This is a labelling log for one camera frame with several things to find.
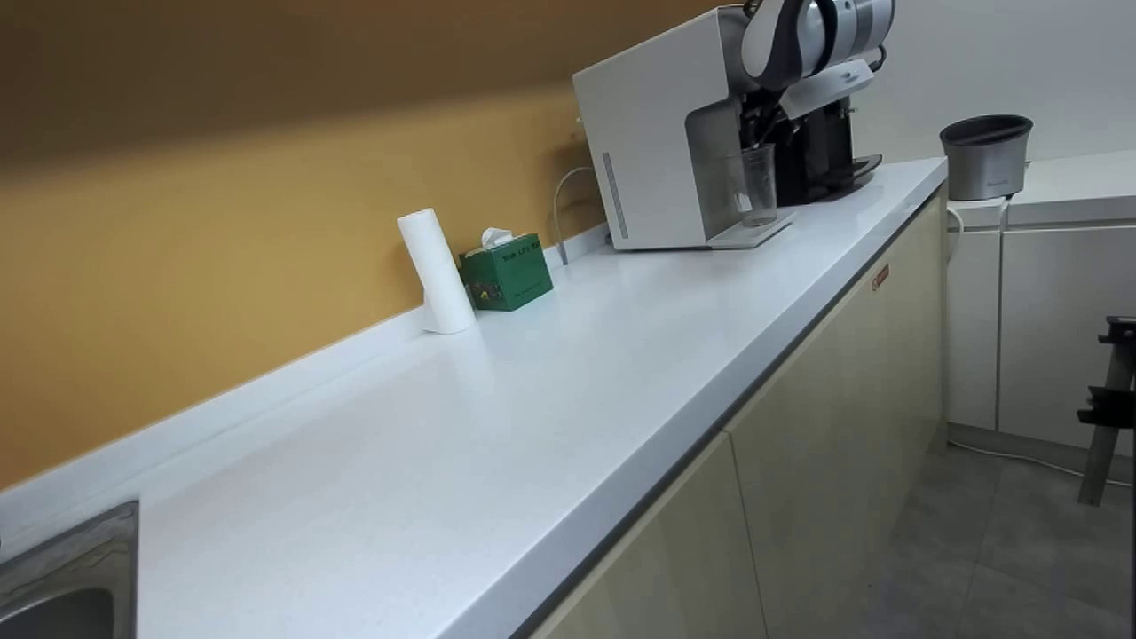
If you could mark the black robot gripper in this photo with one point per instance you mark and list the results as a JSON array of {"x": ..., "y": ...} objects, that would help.
[{"x": 766, "y": 113}]

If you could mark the clear plastic cup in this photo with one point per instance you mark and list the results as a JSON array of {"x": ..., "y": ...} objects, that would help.
[{"x": 760, "y": 189}]

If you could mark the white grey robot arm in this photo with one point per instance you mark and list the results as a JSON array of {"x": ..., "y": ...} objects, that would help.
[{"x": 828, "y": 36}]

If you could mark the grey round bin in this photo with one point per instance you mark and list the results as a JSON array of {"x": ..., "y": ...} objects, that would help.
[{"x": 985, "y": 160}]

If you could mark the beige cabinet door with sticker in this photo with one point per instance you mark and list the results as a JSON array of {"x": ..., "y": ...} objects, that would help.
[{"x": 841, "y": 391}]

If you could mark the green tissue box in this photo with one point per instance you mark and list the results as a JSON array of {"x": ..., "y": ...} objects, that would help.
[{"x": 510, "y": 275}]

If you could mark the white low cabinet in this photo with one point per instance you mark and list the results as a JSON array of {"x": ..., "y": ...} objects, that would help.
[{"x": 1054, "y": 307}]

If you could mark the white paper towel roll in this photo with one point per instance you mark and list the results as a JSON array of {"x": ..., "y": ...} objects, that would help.
[{"x": 434, "y": 269}]

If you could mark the stainless steel sink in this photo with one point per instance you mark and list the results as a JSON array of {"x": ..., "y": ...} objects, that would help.
[{"x": 57, "y": 578}]

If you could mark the black camera tripod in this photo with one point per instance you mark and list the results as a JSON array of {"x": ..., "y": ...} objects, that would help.
[{"x": 1109, "y": 401}]

